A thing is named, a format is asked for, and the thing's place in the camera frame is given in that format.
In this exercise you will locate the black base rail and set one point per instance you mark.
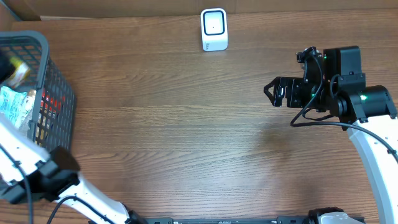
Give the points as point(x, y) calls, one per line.
point(278, 220)

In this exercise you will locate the light blue wipes packet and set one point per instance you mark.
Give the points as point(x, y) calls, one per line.
point(11, 105)

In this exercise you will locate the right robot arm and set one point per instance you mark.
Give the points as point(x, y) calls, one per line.
point(333, 92)

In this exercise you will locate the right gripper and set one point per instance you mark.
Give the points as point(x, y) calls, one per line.
point(285, 92)

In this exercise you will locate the white tube with gold cap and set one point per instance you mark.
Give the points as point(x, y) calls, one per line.
point(27, 110)

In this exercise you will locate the green snack packet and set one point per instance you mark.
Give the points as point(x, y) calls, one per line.
point(20, 72)

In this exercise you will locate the white barcode scanner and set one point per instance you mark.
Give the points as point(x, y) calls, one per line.
point(214, 29)

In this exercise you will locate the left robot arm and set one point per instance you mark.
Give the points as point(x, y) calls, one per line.
point(31, 173)

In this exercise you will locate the grey plastic basket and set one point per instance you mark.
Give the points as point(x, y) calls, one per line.
point(55, 101)

